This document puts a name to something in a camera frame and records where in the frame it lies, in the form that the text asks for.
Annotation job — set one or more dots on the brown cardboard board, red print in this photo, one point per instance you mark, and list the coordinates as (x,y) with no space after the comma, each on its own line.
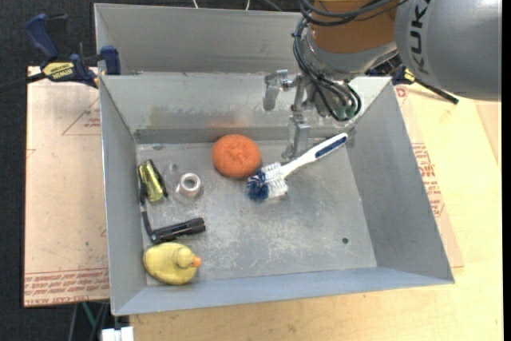
(60,191)

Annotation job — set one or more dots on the clear glass cup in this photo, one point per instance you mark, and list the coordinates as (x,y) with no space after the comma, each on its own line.
(187,185)

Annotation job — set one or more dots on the orange round scrubber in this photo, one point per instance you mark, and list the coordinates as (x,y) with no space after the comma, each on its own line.
(236,155)

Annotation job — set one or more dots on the grey metal bin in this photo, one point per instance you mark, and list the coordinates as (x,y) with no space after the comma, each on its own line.
(279,231)

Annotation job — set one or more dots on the blue and white dish brush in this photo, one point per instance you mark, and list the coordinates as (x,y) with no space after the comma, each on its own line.
(295,163)

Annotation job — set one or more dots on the yellow rubber duck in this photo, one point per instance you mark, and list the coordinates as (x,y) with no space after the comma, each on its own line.
(167,263)

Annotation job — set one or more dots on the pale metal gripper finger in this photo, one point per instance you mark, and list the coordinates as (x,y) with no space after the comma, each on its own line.
(270,97)
(299,136)

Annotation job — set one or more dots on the gold and black foil packet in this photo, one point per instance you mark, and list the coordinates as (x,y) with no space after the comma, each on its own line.
(151,181)

